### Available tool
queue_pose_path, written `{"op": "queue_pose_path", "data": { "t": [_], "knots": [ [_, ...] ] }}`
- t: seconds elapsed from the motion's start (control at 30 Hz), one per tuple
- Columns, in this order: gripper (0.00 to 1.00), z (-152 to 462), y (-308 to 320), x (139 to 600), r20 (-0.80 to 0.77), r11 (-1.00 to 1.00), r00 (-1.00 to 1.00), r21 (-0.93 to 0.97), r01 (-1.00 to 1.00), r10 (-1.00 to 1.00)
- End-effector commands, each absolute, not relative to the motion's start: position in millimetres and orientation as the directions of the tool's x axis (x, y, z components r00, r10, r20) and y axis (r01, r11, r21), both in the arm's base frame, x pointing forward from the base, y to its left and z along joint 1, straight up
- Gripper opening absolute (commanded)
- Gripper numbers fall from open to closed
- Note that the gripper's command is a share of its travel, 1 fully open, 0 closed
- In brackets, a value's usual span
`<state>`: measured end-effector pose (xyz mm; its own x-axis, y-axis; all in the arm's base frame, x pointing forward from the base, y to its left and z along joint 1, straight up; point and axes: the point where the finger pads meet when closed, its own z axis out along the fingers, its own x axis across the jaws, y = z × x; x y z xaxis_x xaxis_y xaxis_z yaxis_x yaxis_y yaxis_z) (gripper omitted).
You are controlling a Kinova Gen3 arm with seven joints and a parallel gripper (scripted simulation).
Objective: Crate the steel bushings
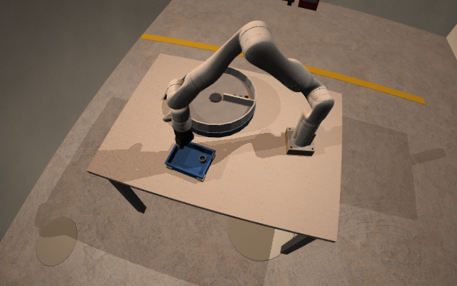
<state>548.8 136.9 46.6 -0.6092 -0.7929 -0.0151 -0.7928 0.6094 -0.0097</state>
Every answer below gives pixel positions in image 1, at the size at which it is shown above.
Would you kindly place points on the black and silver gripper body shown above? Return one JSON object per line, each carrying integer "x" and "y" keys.
{"x": 183, "y": 131}

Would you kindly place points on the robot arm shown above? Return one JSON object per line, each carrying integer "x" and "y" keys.
{"x": 259, "y": 49}

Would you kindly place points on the blue open crate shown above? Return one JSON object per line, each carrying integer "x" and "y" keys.
{"x": 186, "y": 161}

